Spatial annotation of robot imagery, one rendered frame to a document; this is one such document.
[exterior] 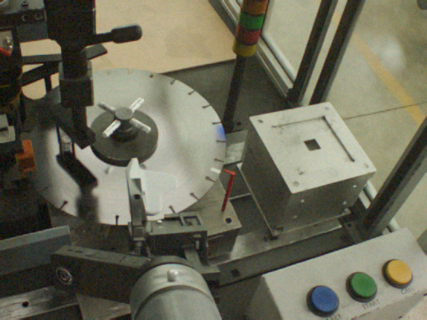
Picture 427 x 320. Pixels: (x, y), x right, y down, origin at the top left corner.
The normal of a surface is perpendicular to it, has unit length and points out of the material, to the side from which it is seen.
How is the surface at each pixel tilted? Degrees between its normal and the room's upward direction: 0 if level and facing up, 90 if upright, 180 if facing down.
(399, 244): 0
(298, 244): 0
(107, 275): 62
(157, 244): 56
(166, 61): 0
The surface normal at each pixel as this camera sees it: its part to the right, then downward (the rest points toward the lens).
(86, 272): -0.34, 0.29
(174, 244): 0.22, 0.29
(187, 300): 0.19, -0.95
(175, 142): 0.13, -0.63
